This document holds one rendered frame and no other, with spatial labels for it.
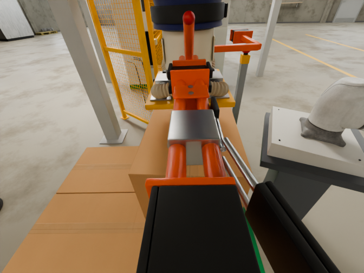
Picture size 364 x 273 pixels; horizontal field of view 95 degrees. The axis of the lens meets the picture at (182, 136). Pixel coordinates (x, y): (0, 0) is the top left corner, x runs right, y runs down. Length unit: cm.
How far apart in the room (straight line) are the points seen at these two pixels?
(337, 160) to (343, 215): 101
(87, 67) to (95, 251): 157
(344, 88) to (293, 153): 32
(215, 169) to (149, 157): 46
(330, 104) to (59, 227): 138
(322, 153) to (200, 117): 80
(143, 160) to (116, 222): 45
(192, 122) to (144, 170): 38
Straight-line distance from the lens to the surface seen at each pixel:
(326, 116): 100
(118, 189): 108
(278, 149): 93
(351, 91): 97
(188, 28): 39
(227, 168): 20
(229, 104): 56
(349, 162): 101
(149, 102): 56
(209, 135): 20
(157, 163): 59
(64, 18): 195
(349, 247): 180
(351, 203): 206
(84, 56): 196
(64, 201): 119
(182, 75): 37
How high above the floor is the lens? 137
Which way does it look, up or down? 38 degrees down
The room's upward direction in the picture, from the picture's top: 3 degrees counter-clockwise
